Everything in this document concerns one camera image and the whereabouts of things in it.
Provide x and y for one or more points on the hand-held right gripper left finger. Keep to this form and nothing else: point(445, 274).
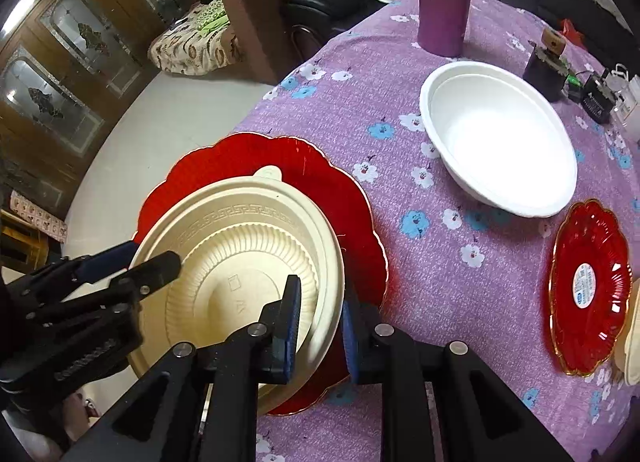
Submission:
point(292, 332)

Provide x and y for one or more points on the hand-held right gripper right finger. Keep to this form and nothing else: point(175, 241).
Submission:
point(350, 342)

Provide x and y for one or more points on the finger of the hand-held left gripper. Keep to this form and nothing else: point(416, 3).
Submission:
point(110, 261)
point(155, 268)

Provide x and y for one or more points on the large red scalloped plate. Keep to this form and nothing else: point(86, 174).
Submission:
point(320, 176)

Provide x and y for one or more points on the small red labelled plate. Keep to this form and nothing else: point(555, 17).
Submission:
point(575, 252)

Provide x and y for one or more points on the white disposable bowl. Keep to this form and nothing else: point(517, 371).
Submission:
point(500, 141)

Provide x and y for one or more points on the cream plate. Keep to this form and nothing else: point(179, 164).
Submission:
point(631, 337)

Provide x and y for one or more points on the pink patterned box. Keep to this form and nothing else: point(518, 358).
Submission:
point(37, 217)

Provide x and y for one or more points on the dark wooden stand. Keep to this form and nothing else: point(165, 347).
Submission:
point(22, 242)

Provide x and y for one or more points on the purple floral tablecloth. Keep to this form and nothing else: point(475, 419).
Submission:
point(400, 267)

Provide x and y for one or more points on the leaf patterned blanket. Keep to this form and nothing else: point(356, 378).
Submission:
point(190, 49)

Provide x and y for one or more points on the green cloth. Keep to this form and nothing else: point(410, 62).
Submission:
point(212, 16)

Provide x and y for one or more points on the wooden glass door cabinet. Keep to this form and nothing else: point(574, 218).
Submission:
point(100, 1)

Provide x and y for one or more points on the brown fabric armchair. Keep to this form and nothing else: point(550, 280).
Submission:
point(260, 16)

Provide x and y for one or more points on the black motor with wooden cap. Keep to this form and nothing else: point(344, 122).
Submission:
point(542, 74)

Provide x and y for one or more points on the small black device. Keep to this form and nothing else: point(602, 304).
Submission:
point(597, 101)

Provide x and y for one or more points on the purple thermos bottle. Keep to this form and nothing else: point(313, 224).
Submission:
point(445, 1)

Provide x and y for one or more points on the red plastic bag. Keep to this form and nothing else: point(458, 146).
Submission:
point(571, 30)

